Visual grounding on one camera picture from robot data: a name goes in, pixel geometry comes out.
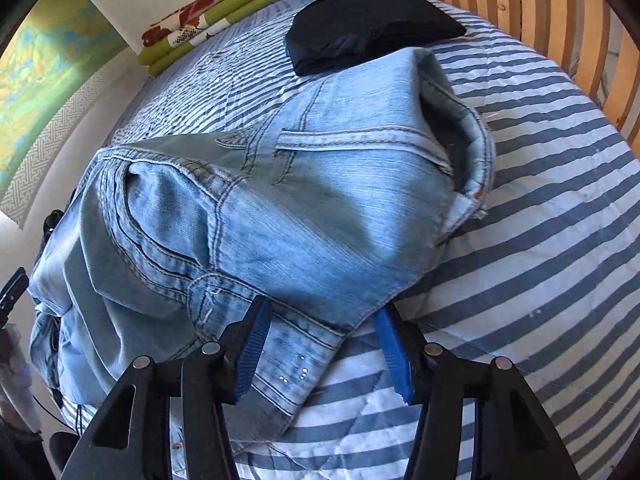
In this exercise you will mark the green yellow wall map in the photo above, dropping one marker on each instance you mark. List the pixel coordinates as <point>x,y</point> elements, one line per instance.
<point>40,85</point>

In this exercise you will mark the black folded garment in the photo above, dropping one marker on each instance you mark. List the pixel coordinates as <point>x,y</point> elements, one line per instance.
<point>360,25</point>

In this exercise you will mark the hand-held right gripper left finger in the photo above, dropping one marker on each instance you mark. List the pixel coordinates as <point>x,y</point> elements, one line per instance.
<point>255,345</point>

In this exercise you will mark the wooden slatted headboard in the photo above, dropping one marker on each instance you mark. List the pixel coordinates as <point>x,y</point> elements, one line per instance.
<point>530,10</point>

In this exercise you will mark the black crumpled cloth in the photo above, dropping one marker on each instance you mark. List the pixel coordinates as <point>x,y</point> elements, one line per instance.
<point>53,221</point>

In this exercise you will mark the light blue denim jeans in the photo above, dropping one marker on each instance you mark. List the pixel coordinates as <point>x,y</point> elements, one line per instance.
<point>300,210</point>

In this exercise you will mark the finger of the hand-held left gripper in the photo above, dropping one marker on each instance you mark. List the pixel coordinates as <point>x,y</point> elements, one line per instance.
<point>15,282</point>

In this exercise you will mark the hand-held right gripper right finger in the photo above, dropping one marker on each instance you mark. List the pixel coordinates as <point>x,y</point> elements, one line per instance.
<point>392,355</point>

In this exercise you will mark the blue white striped bedspread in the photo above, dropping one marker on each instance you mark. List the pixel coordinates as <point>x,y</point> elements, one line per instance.
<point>550,260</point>

